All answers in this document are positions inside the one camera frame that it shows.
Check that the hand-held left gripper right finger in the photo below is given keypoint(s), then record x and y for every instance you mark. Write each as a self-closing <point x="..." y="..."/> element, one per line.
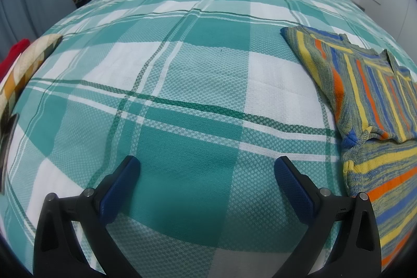
<point x="295" y="188"/>

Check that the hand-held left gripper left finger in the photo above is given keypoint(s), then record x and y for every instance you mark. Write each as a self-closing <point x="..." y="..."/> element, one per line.
<point x="119" y="186"/>

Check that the striped knit sweater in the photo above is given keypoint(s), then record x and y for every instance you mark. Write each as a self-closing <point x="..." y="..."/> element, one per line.
<point x="374" y="95"/>

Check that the black phone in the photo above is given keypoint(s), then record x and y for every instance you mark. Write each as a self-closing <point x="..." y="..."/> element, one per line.
<point x="8" y="147"/>

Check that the teal plaid bed blanket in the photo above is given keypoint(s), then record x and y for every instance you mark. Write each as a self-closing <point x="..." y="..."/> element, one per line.
<point x="195" y="86"/>

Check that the cream patterned folded cloth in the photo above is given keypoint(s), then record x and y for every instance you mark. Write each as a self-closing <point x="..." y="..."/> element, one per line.
<point x="29" y="63"/>

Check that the red cloth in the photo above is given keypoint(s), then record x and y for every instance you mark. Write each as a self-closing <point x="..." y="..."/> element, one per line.
<point x="11" y="58"/>

